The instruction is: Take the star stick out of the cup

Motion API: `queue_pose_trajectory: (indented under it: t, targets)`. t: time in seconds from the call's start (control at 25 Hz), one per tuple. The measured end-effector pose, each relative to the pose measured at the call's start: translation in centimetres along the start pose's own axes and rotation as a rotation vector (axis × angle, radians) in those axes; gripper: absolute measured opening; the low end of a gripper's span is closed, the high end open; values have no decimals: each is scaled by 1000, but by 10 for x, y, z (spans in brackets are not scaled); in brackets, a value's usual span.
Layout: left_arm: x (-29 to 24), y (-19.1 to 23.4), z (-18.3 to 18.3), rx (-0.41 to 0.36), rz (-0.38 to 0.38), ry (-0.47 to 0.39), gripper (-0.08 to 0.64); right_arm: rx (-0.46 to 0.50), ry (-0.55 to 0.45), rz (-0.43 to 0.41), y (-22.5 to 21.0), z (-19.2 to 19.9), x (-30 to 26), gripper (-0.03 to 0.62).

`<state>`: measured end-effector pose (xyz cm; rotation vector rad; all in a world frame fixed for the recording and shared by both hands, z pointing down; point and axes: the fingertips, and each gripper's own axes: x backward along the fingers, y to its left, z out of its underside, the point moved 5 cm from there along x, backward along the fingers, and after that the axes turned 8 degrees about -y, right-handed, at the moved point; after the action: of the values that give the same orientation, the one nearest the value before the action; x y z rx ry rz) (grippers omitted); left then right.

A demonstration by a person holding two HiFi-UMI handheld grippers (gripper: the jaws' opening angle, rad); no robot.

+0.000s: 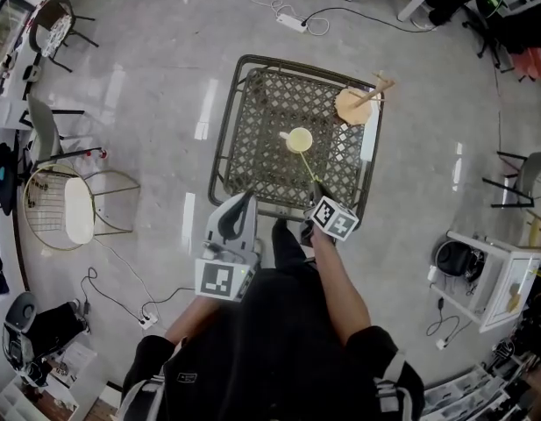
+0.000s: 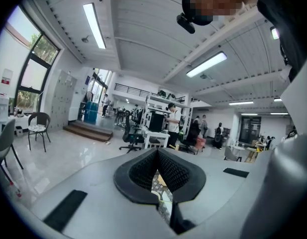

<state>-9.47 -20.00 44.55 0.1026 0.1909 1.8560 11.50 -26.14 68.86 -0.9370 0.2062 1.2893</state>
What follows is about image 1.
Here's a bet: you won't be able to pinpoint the dark metal lattice table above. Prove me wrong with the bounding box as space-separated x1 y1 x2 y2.
206 54 386 224

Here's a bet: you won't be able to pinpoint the black round device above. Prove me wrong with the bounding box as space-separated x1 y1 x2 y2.
435 239 478 277

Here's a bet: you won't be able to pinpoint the pink cloth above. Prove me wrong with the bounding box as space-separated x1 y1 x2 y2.
510 46 541 79

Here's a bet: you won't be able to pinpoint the black cable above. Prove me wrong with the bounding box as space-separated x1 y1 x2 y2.
424 297 463 350
302 7 434 34
79 266 197 324

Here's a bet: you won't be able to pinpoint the black chair patterned cushion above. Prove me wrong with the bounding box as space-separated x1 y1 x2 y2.
28 0 101 74

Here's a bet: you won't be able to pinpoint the wooden mug tree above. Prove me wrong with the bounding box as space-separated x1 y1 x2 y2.
333 69 396 125

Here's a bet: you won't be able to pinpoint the person's left forearm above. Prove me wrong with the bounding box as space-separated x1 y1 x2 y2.
164 296 222 346

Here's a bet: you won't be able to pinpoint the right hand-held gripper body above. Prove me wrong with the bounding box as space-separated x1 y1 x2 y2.
300 196 359 245

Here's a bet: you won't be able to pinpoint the white cluttered desk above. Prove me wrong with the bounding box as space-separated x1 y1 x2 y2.
0 0 48 132

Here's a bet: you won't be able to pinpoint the grey chair black legs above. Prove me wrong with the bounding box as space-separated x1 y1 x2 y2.
481 150 541 210
21 93 110 171

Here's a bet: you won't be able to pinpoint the black swivel chair teal patch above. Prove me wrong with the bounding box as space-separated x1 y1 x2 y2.
0 141 20 218

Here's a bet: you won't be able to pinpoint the gold wire chair white cushion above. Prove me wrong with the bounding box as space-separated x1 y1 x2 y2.
23 163 141 252

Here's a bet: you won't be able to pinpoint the person's right forearm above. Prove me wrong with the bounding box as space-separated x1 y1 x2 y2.
310 230 373 346

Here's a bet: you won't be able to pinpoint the white rack with bins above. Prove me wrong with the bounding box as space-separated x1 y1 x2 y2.
422 363 541 421

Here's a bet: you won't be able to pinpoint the white side table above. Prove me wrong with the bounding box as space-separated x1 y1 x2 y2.
429 230 541 334

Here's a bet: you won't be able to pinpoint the white shelf unit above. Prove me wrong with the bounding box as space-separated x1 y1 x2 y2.
0 374 79 421

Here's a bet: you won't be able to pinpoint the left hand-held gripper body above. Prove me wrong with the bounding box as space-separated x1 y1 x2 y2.
195 242 259 303

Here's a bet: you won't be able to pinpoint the person's black clothed body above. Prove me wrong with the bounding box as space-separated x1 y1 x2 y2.
119 218 425 421

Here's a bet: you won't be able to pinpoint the cream cup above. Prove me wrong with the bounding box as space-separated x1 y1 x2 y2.
278 126 315 154

